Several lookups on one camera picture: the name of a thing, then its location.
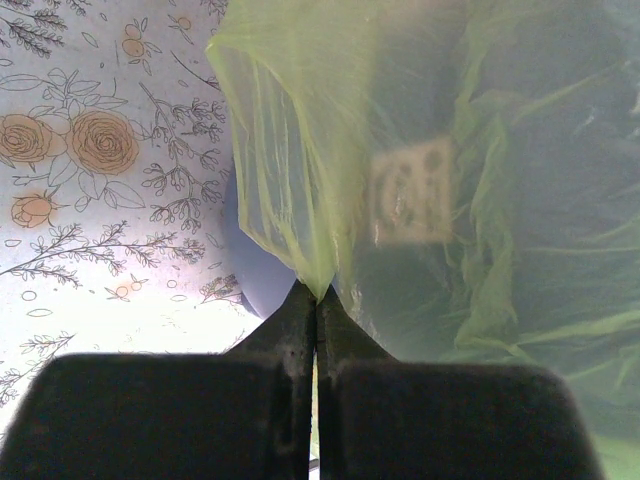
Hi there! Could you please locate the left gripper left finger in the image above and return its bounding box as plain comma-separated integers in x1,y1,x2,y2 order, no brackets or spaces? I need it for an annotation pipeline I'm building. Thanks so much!
1,283,316,479

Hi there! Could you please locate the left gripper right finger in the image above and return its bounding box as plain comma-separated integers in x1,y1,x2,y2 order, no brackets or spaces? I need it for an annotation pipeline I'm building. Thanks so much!
316,290,603,479

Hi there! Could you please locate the green plastic trash bag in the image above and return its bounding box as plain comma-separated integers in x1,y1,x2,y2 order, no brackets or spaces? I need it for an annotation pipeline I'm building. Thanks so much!
206,1,639,479

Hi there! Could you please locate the blue grey trash bin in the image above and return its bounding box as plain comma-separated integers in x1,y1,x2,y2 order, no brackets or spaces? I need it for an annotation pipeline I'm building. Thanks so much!
223,168,296,319

